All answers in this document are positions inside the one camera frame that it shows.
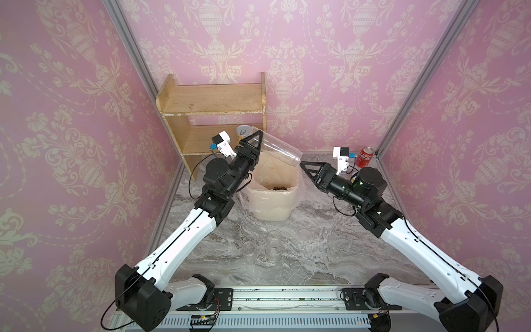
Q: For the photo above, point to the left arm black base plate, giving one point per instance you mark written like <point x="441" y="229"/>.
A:
<point x="222" y="299"/>

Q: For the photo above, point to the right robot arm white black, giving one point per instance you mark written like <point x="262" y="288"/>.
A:
<point x="462" y="301"/>

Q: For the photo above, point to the small circuit board with wires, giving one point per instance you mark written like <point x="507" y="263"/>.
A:
<point x="203" y="322"/>

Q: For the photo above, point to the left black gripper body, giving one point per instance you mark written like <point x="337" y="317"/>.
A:
<point x="245" y="164"/>

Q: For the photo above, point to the clear lid of jar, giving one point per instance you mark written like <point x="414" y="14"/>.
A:
<point x="304" y="235"/>

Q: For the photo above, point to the wooden two-tier shelf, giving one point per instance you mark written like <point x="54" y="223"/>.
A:
<point x="193" y="114"/>

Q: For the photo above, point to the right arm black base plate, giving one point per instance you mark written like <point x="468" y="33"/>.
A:
<point x="361" y="299"/>

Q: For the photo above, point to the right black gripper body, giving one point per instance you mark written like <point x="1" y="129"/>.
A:
<point x="336" y="185"/>

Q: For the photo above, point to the red cola can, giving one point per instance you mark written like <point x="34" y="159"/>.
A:
<point x="364" y="157"/>

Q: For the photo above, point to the aluminium mounting rail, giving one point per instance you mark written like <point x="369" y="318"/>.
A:
<point x="300" y="308"/>

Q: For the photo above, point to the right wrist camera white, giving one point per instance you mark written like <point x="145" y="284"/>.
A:
<point x="342" y="156"/>

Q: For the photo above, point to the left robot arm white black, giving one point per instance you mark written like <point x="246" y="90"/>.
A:
<point x="143" y="292"/>

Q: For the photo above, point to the cream trash bin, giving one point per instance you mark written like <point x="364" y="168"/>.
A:
<point x="271" y="199"/>

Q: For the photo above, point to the yellow white can on shelf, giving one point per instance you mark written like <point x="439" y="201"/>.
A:
<point x="243" y="131"/>

